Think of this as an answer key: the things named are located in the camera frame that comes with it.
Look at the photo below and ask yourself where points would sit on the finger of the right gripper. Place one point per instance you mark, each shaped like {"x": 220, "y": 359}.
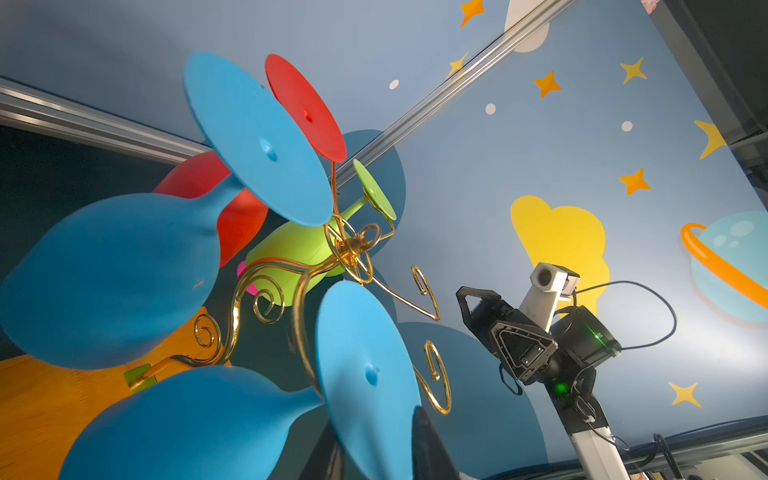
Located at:
{"x": 525, "y": 350}
{"x": 477, "y": 309}

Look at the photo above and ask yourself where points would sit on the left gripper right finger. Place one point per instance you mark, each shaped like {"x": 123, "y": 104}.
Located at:
{"x": 430, "y": 459}

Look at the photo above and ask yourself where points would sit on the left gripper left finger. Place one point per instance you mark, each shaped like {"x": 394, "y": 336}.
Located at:
{"x": 327, "y": 460}

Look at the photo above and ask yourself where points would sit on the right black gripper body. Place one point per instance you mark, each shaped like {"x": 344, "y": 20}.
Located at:
{"x": 505, "y": 313}

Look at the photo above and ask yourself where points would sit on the blue wine glass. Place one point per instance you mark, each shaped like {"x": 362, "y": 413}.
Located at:
{"x": 109, "y": 282}
{"x": 223, "y": 422}

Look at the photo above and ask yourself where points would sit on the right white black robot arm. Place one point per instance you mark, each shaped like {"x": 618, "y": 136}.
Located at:
{"x": 558, "y": 348}

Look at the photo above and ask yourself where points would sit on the back green wine glass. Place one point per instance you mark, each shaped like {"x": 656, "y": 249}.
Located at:
{"x": 307, "y": 245}

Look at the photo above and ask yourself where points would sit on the red wine glass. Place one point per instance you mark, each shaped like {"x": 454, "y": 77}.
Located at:
{"x": 244, "y": 216}

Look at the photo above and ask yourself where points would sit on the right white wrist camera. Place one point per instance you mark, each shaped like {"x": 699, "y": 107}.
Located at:
{"x": 549, "y": 285}

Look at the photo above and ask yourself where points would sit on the right aluminium frame post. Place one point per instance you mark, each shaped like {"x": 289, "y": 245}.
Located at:
{"x": 482, "y": 62}

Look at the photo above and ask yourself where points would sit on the wooden base wire glass rack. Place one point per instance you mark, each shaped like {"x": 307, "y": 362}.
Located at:
{"x": 43, "y": 411}

